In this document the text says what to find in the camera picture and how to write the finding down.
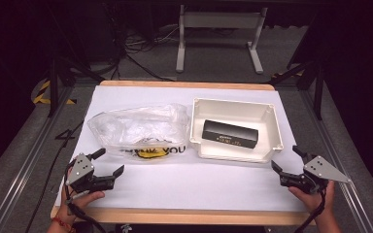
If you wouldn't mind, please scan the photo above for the black rectangular box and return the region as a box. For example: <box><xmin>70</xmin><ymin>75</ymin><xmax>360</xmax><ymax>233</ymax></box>
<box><xmin>201</xmin><ymin>118</ymin><xmax>260</xmax><ymax>150</ymax></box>

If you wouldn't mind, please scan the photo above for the white metal table frame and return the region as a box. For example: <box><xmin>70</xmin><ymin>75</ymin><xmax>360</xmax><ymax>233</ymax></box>
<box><xmin>175</xmin><ymin>4</ymin><xmax>269</xmax><ymax>75</ymax></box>

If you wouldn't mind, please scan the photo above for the black and yellow floor tape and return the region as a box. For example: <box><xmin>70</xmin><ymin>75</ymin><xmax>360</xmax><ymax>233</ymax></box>
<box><xmin>31</xmin><ymin>79</ymin><xmax>78</xmax><ymax>107</ymax></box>

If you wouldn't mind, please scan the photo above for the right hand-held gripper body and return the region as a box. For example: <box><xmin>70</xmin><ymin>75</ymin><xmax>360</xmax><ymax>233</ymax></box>
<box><xmin>279</xmin><ymin>155</ymin><xmax>352</xmax><ymax>195</ymax></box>

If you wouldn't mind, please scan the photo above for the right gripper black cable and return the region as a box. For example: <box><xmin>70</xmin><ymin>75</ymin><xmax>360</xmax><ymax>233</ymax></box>
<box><xmin>293</xmin><ymin>189</ymin><xmax>327</xmax><ymax>233</ymax></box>

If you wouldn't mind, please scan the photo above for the white paper sheet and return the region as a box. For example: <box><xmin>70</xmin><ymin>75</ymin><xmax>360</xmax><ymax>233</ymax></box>
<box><xmin>54</xmin><ymin>84</ymin><xmax>308</xmax><ymax>214</ymax></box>

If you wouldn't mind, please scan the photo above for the wooden table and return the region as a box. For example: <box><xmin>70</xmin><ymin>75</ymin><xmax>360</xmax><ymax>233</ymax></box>
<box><xmin>50</xmin><ymin>80</ymin><xmax>317</xmax><ymax>227</ymax></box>

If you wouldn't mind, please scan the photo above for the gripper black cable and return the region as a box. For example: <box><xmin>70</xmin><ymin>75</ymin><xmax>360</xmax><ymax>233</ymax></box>
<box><xmin>65</xmin><ymin>193</ymin><xmax>108</xmax><ymax>233</ymax></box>
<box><xmin>293</xmin><ymin>189</ymin><xmax>327</xmax><ymax>233</ymax></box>

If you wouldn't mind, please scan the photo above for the person's right hand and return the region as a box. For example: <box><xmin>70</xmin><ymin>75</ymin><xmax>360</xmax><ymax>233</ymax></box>
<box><xmin>288</xmin><ymin>180</ymin><xmax>336</xmax><ymax>216</ymax></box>

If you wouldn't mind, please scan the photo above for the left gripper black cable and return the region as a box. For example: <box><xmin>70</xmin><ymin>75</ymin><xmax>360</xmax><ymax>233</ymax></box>
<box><xmin>65</xmin><ymin>193</ymin><xmax>108</xmax><ymax>233</ymax></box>

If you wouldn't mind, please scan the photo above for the bundle of floor cables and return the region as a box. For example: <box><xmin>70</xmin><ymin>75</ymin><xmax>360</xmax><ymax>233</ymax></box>
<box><xmin>108</xmin><ymin>25</ymin><xmax>181</xmax><ymax>83</ymax></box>

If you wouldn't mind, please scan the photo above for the person's left hand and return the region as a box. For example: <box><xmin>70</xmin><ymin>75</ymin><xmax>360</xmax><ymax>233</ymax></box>
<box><xmin>56</xmin><ymin>184</ymin><xmax>107</xmax><ymax>222</ymax></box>

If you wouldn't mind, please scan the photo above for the black metal stand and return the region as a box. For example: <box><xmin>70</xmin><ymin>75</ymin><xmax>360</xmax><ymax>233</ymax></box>
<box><xmin>270</xmin><ymin>59</ymin><xmax>325</xmax><ymax>121</ymax></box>
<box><xmin>47</xmin><ymin>56</ymin><xmax>106</xmax><ymax>118</ymax></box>

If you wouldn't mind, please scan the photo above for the aluminium rail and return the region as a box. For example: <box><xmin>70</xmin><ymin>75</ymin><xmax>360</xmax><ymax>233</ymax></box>
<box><xmin>0</xmin><ymin>85</ymin><xmax>76</xmax><ymax>233</ymax></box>
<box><xmin>299</xmin><ymin>88</ymin><xmax>373</xmax><ymax>233</ymax></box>

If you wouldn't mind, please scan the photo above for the red wrist bracelet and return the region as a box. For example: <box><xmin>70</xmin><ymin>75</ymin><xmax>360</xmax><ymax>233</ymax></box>
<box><xmin>51</xmin><ymin>216</ymin><xmax>76</xmax><ymax>233</ymax></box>

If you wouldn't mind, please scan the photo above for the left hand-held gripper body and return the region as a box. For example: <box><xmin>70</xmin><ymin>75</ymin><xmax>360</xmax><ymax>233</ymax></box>
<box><xmin>65</xmin><ymin>152</ymin><xmax>116</xmax><ymax>195</ymax></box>

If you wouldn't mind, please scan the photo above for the white plastic bin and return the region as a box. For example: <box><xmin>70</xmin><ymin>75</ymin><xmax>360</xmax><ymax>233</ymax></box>
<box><xmin>188</xmin><ymin>97</ymin><xmax>286</xmax><ymax>164</ymax></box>

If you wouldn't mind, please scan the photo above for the clear plastic bag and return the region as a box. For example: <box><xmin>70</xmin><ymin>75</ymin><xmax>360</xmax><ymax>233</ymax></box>
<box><xmin>86</xmin><ymin>102</ymin><xmax>191</xmax><ymax>160</ymax></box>

